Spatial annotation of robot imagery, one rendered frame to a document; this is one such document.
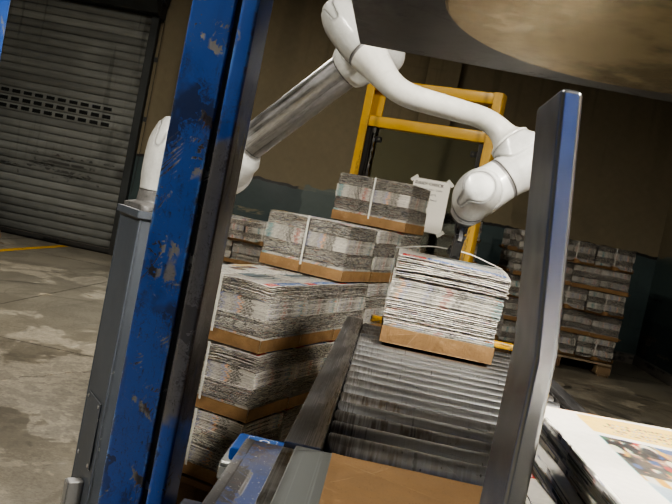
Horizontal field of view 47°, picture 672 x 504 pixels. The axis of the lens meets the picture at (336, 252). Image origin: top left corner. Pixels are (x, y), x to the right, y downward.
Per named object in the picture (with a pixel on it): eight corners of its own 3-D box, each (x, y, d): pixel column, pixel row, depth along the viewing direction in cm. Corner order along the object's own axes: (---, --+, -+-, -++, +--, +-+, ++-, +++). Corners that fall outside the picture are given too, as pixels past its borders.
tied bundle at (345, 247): (257, 263, 314) (268, 207, 313) (291, 264, 341) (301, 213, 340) (339, 283, 299) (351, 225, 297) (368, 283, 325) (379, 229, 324)
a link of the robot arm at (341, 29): (376, 27, 188) (398, 43, 200) (337, -23, 194) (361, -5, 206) (337, 64, 193) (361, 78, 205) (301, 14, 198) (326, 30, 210)
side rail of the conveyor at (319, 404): (338, 354, 234) (346, 315, 233) (355, 357, 233) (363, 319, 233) (263, 529, 100) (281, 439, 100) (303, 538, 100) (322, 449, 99)
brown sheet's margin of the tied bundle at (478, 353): (380, 327, 209) (383, 312, 209) (485, 350, 208) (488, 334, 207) (377, 341, 194) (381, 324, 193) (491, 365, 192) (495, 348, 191)
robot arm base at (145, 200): (146, 212, 204) (150, 191, 203) (122, 204, 222) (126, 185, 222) (209, 223, 213) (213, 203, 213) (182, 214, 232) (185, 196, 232)
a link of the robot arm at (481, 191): (465, 232, 184) (511, 204, 185) (475, 217, 169) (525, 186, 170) (440, 196, 186) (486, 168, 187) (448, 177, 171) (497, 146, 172)
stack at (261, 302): (129, 497, 265) (174, 260, 260) (285, 434, 371) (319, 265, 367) (223, 536, 249) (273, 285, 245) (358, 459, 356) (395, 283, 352)
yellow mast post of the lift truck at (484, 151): (416, 425, 401) (487, 91, 391) (421, 422, 409) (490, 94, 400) (432, 430, 397) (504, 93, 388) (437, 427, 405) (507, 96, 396)
